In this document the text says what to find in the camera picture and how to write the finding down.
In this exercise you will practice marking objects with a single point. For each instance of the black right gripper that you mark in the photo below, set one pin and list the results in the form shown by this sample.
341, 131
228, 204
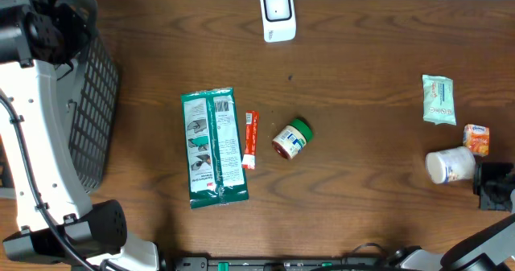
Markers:
484, 170

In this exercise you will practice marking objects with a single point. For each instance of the white round tub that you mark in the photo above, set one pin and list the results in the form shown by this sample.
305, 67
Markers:
451, 165

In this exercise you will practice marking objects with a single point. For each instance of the orange Kleenex tissue pack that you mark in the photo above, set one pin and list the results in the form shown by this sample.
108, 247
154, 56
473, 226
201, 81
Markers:
476, 138

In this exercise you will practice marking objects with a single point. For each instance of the green white wipes pack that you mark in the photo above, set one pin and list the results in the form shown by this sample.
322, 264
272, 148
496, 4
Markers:
438, 103

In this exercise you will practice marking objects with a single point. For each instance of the green lid jar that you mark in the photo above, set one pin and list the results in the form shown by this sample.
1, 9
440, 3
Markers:
292, 138

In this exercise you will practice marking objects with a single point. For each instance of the red snack package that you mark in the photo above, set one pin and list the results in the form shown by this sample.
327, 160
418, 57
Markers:
251, 130

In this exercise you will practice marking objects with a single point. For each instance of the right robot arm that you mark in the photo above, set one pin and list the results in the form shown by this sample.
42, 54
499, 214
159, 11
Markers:
485, 250

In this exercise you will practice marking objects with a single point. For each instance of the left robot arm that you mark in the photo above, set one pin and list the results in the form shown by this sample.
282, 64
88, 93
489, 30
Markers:
57, 221

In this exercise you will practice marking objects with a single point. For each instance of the white barcode scanner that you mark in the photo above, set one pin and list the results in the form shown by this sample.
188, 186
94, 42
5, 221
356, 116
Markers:
278, 20

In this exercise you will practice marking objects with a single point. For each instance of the grey plastic shopping basket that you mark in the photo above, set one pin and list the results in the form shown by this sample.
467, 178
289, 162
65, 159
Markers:
64, 34

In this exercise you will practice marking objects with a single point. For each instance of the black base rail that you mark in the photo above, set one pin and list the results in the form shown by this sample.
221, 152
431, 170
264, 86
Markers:
260, 264

